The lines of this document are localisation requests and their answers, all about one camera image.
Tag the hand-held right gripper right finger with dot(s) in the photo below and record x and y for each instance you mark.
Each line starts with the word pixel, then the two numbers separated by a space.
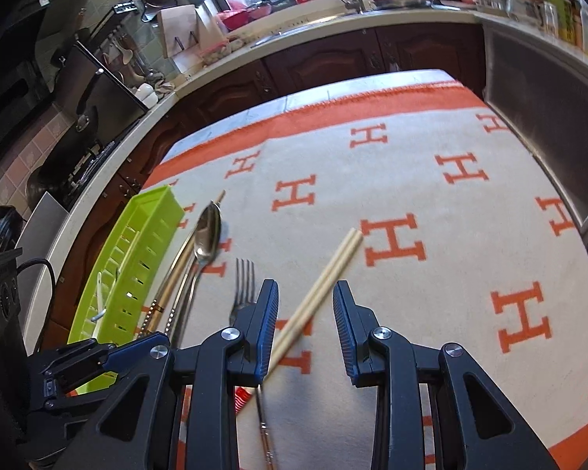
pixel 344 333

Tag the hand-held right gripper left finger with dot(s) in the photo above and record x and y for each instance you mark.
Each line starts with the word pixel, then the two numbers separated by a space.
pixel 270 323

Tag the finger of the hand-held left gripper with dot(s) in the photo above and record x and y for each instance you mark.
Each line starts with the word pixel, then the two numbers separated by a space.
pixel 54 399
pixel 127 355

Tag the steel fork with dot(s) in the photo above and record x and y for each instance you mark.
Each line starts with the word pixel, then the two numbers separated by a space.
pixel 242 308

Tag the wooden chopsticks pair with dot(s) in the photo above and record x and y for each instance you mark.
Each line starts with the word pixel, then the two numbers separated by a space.
pixel 327 285

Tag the cream chopstick red striped end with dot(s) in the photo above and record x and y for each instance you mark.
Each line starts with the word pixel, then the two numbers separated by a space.
pixel 317 284

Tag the white ceramic spoon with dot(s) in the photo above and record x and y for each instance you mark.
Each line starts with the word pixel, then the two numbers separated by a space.
pixel 100 293

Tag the green plastic utensil tray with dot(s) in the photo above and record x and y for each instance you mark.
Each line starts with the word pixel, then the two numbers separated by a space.
pixel 142 235

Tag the steel side panel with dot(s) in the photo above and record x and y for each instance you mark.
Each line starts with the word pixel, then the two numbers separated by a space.
pixel 41 235

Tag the orange white printed blanket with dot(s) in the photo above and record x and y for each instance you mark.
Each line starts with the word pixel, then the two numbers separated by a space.
pixel 421 196

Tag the black gas stove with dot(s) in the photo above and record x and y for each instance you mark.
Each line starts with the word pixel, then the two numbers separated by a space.
pixel 86 169

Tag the black range hood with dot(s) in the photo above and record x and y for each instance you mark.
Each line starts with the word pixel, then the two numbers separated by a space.
pixel 10 83

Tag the steel splatter shield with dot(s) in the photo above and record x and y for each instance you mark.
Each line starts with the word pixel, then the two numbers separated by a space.
pixel 103 88

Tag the white bowls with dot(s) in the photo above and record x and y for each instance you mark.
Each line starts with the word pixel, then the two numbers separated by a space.
pixel 144 93

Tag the grey dish rag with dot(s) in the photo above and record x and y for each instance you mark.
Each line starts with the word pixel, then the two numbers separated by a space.
pixel 164 87

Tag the white plastic bag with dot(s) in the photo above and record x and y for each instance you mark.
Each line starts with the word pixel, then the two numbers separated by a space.
pixel 393 64

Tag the pink lidded food container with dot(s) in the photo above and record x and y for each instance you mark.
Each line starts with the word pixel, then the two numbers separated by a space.
pixel 215 49

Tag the steel kitchen sink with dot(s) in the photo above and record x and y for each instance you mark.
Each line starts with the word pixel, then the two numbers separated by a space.
pixel 284 34

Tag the grey built-in appliance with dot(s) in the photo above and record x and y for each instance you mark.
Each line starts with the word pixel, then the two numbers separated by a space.
pixel 534 107

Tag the large pink plastic basin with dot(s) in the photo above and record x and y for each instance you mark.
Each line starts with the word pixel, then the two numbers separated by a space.
pixel 235 19

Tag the wooden cutting board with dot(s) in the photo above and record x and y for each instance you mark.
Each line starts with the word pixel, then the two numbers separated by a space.
pixel 181 29

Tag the small pink plastic basin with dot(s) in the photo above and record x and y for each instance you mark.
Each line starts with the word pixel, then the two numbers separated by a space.
pixel 259 10

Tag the white kitchen countertop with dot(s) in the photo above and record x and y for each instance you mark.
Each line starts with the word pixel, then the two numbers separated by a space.
pixel 421 14

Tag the row of condiment bottles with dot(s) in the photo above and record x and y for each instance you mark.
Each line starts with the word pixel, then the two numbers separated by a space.
pixel 568 19

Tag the wall knife rack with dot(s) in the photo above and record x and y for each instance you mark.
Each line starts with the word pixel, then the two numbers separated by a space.
pixel 125 10

